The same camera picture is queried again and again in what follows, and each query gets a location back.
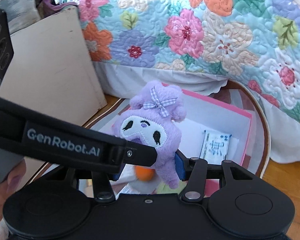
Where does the orange makeup sponge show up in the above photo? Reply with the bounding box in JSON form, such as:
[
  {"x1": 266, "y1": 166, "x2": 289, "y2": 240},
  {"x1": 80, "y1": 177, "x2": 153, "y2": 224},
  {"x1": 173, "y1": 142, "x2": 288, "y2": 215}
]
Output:
[{"x1": 134, "y1": 166, "x2": 155, "y2": 181}]

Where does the blue wet wipes pack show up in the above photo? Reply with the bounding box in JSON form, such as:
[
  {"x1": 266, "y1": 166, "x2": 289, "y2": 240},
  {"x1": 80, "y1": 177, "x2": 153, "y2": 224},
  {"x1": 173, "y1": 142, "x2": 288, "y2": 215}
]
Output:
[{"x1": 200, "y1": 130, "x2": 231, "y2": 165}]

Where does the purple plush toy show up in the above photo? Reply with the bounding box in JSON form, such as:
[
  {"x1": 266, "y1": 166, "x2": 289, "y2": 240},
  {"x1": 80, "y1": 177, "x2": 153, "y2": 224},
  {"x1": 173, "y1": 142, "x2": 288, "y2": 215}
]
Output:
[{"x1": 111, "y1": 80, "x2": 186, "y2": 189}]

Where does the white small tissue pack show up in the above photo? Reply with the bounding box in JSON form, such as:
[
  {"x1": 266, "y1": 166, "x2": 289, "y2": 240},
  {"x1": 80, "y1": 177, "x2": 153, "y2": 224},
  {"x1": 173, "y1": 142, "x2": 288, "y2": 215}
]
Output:
[{"x1": 115, "y1": 183, "x2": 140, "y2": 195}]

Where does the left hand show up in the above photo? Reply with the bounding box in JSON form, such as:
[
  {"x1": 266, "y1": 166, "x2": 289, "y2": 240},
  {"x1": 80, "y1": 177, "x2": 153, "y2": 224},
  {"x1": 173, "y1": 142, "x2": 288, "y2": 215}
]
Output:
[{"x1": 0, "y1": 159, "x2": 26, "y2": 221}]

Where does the pink cardboard box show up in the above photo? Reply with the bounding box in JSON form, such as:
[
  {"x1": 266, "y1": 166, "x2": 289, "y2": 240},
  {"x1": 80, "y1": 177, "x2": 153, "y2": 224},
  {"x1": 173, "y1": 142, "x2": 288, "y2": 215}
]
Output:
[{"x1": 175, "y1": 89, "x2": 252, "y2": 164}]

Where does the beige wooden cabinet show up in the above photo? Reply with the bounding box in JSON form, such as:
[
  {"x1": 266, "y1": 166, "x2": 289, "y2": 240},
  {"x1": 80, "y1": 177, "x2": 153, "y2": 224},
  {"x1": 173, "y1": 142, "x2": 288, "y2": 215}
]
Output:
[{"x1": 0, "y1": 6, "x2": 107, "y2": 126}]

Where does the floral quilt bedspread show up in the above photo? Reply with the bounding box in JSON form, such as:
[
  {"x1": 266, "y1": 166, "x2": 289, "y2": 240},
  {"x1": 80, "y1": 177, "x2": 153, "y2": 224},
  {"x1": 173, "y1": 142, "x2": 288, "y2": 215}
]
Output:
[{"x1": 0, "y1": 0, "x2": 300, "y2": 164}]

